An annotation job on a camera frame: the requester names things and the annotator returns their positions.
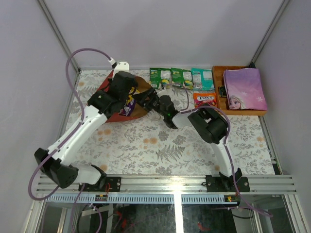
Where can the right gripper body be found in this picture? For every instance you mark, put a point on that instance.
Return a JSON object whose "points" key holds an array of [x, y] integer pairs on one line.
{"points": [[155, 106]]}

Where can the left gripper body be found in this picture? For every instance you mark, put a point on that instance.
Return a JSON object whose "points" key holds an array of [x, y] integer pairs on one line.
{"points": [[125, 91]]}

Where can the red brown paper bag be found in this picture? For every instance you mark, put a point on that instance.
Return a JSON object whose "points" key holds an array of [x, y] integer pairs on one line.
{"points": [[136, 109]]}

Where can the purple Fox's candy packet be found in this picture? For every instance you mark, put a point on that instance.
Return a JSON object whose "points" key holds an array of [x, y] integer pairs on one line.
{"points": [[128, 109]]}

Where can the green snack packet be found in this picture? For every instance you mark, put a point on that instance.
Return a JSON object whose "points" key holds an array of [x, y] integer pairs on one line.
{"points": [[182, 78], [159, 77]]}

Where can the Fox's candy bag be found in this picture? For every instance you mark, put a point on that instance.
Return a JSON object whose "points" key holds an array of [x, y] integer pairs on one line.
{"points": [[204, 98]]}

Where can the teal snack packet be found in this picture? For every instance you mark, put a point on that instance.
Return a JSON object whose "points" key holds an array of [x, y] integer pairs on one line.
{"points": [[202, 79]]}

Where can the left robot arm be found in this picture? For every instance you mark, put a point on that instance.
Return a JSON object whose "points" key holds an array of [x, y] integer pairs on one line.
{"points": [[56, 161]]}

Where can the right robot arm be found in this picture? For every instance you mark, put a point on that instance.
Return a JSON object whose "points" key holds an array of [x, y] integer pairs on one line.
{"points": [[210, 123]]}

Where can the purple Frozen cloth bag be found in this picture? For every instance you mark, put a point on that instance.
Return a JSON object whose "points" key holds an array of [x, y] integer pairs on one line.
{"points": [[244, 90]]}

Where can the orange wooden tray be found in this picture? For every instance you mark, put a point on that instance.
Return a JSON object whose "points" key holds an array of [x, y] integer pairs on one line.
{"points": [[222, 102]]}

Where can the small black object in tray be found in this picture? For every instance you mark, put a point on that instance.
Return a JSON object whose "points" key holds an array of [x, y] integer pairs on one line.
{"points": [[222, 92]]}

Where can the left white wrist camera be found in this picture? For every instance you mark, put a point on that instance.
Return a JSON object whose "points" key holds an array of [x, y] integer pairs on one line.
{"points": [[119, 65]]}

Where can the aluminium front rail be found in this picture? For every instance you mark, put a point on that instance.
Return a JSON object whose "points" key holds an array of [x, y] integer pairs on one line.
{"points": [[192, 188]]}

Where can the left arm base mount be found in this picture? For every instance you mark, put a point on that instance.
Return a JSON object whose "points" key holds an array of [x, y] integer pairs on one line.
{"points": [[105, 184]]}

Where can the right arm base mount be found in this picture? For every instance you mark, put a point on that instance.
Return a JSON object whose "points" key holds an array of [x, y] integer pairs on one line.
{"points": [[223, 183]]}

